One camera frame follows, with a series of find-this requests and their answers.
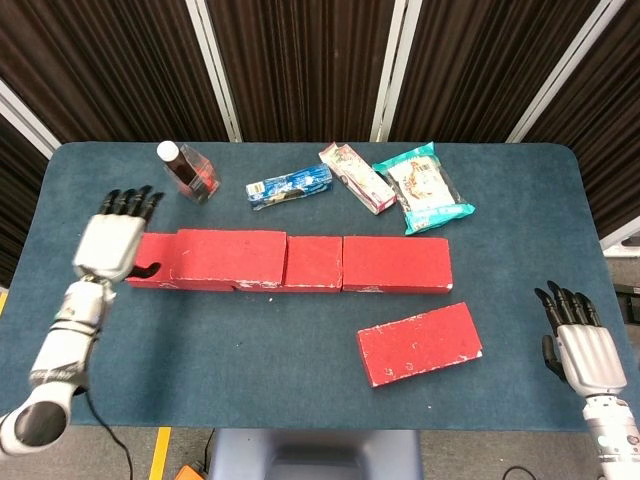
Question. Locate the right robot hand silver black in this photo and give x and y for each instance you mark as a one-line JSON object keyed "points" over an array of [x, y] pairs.
{"points": [[592, 360]]}

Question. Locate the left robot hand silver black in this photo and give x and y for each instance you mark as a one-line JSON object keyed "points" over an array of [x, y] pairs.
{"points": [[107, 245]]}

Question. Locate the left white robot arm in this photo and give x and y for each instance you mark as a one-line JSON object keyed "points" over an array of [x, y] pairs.
{"points": [[65, 350]]}

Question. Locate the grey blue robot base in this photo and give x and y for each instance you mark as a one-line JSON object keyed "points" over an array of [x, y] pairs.
{"points": [[315, 455]]}

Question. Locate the black device beside table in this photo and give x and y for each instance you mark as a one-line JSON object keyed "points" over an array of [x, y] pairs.
{"points": [[632, 305]]}

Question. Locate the brown corrugated partition panel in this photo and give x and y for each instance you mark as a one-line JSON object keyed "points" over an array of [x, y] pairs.
{"points": [[615, 125], [305, 65], [15, 200], [475, 65], [100, 65]]}

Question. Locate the brown bottle with white cap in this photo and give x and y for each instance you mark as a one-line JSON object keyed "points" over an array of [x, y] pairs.
{"points": [[167, 150]]}

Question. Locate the clear plastic square holder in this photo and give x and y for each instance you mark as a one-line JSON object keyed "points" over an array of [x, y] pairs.
{"points": [[197, 155]]}

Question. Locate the blue cookie box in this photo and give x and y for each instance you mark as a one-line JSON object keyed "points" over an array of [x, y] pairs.
{"points": [[290, 187]]}

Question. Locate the blue felt table cover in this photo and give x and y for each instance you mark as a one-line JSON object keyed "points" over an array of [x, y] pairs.
{"points": [[300, 350]]}

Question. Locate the teal snack bag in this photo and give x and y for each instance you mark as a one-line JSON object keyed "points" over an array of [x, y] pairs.
{"points": [[425, 190]]}

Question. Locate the orange object on floor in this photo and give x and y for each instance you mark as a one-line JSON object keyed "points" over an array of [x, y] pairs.
{"points": [[190, 473]]}

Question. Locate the white and pink snack box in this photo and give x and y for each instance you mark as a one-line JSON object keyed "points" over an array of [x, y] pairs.
{"points": [[357, 177]]}

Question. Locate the white partition frame post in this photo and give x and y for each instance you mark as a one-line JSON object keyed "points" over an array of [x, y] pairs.
{"points": [[559, 75], [622, 235], [395, 75], [216, 75], [25, 122]]}

